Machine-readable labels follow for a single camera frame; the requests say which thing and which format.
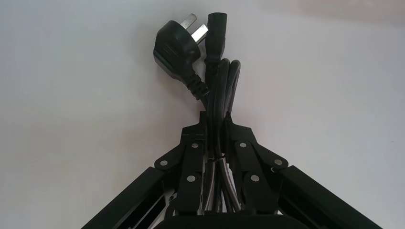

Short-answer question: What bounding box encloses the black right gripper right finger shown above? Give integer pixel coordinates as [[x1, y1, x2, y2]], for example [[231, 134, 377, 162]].
[[222, 111, 383, 229]]

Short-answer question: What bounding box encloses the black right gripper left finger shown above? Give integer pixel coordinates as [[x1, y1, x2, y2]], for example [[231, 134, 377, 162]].
[[82, 110, 209, 229]]

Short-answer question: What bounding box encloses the black power cord with plug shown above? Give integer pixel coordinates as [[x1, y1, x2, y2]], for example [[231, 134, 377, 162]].
[[153, 12, 242, 213]]

